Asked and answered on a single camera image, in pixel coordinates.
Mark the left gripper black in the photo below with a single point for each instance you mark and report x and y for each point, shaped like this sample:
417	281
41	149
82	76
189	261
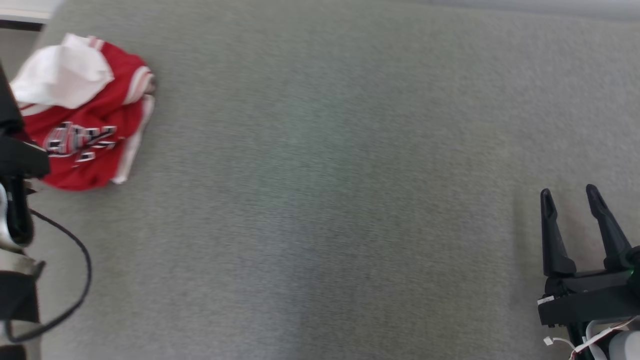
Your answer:
20	157

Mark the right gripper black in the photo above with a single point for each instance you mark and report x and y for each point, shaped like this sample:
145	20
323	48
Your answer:
590	300

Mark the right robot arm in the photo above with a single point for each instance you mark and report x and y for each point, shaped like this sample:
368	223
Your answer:
622	345

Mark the grey fabric sofa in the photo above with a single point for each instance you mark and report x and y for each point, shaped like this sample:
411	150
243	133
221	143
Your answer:
325	200

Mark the red and white jersey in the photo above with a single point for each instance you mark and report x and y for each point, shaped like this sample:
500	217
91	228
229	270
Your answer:
95	125

